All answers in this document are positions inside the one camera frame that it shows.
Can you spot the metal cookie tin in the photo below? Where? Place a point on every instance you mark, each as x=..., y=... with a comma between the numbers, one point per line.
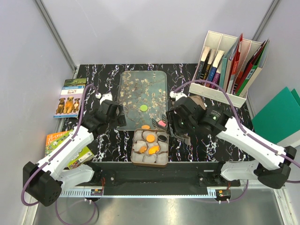
x=156, y=160

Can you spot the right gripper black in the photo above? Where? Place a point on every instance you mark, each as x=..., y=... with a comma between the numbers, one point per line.
x=172, y=116

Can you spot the orange fish cookie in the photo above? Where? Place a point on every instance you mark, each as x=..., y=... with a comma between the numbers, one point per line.
x=154, y=150

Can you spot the red folder in organizer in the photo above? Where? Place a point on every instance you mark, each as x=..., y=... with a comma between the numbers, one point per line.
x=235, y=56

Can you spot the round orange cookie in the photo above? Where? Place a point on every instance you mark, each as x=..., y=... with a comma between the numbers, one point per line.
x=150, y=138

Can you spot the black sandwich cookie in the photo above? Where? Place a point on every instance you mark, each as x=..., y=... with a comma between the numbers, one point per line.
x=162, y=138

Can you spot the green round cookie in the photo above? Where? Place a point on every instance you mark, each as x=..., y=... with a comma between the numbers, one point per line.
x=143, y=108

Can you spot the teal folder in organizer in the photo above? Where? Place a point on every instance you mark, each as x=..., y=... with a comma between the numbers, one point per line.
x=224, y=64

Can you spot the black paperback book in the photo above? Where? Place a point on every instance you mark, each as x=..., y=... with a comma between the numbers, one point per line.
x=204, y=63

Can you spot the white file organizer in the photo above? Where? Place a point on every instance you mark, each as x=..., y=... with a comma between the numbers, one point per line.
x=229, y=62

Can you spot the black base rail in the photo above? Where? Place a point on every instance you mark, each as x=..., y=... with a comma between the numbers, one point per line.
x=177, y=178

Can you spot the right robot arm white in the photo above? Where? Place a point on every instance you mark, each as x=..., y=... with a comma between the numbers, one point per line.
x=271, y=164

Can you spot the green orange storey book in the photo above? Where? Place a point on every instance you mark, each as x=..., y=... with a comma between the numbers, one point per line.
x=56, y=139

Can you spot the dark red green folders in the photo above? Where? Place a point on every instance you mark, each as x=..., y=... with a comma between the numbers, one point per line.
x=252, y=69

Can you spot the dog picture book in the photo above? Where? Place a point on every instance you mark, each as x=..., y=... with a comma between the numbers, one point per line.
x=70, y=98

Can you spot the green folder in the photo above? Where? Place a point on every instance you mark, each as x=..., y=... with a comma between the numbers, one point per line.
x=279, y=121

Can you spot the orange flower cookie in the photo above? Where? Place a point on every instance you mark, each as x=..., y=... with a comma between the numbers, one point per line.
x=143, y=149

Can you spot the blue purple book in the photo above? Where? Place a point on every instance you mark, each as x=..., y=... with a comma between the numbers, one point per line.
x=215, y=65

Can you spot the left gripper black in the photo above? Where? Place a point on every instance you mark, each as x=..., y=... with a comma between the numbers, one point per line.
x=120, y=120

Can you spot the floral blue serving tray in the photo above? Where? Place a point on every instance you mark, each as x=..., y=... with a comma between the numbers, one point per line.
x=142, y=88

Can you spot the pink round cookie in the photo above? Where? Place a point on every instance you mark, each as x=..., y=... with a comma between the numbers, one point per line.
x=161, y=123

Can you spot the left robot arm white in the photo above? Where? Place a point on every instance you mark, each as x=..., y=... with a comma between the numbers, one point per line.
x=46, y=179

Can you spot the cookie tin lid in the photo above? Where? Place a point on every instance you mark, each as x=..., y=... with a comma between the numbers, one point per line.
x=199, y=101

